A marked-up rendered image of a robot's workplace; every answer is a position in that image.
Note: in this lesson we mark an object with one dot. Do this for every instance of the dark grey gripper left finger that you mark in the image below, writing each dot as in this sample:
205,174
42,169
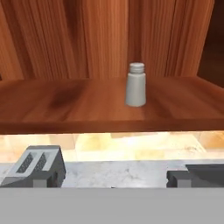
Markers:
43,167

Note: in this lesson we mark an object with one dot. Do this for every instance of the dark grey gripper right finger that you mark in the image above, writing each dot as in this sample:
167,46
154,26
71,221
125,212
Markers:
201,176

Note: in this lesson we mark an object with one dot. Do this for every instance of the wooden cabinet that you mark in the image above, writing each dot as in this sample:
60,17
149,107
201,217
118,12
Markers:
87,73

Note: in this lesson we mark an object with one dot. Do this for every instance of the grey shaker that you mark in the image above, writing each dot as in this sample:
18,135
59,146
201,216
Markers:
136,87

